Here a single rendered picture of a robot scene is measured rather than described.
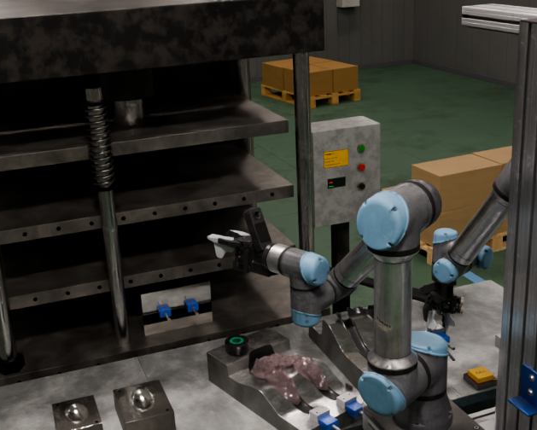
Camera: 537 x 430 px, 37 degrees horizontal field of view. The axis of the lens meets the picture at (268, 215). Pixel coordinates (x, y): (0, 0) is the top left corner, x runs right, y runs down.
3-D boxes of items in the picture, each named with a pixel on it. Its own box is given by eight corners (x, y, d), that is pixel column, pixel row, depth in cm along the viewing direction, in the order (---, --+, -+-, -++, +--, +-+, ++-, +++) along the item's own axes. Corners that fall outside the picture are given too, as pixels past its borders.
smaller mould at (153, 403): (176, 431, 243) (174, 411, 241) (127, 443, 238) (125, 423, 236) (160, 398, 261) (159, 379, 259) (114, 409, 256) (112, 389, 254)
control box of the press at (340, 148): (382, 436, 368) (384, 124, 318) (323, 453, 358) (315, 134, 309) (361, 411, 387) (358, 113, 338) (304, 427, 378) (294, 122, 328)
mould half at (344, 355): (444, 387, 259) (445, 351, 254) (372, 406, 251) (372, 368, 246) (371, 322, 303) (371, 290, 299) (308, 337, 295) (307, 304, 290)
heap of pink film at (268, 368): (335, 386, 252) (334, 365, 249) (291, 408, 241) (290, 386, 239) (283, 356, 271) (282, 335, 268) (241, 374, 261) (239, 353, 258)
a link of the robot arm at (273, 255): (277, 249, 198) (299, 243, 203) (264, 245, 200) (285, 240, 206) (277, 278, 199) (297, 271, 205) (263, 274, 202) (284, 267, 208)
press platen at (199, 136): (288, 132, 305) (288, 119, 303) (-14, 173, 270) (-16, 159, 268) (231, 100, 367) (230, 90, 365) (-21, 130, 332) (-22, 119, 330)
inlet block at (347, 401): (379, 425, 237) (379, 409, 235) (366, 431, 234) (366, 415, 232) (348, 406, 247) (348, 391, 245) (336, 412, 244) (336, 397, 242)
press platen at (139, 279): (296, 256, 319) (295, 244, 317) (9, 310, 284) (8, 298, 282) (236, 202, 384) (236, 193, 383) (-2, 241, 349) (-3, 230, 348)
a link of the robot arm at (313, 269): (312, 294, 193) (311, 262, 190) (277, 282, 200) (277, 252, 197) (332, 283, 198) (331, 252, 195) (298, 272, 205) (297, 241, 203)
